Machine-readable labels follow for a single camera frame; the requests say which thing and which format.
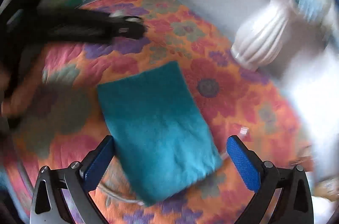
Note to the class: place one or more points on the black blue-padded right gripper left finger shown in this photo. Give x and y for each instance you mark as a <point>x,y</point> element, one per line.
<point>79,178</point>

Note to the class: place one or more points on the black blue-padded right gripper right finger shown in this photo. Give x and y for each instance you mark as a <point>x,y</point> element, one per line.
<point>263,178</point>

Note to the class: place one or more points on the teal towel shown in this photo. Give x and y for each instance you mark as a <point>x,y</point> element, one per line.
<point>163,143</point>

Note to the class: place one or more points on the white ribbed vase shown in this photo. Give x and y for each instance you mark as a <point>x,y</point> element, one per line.
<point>259,40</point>

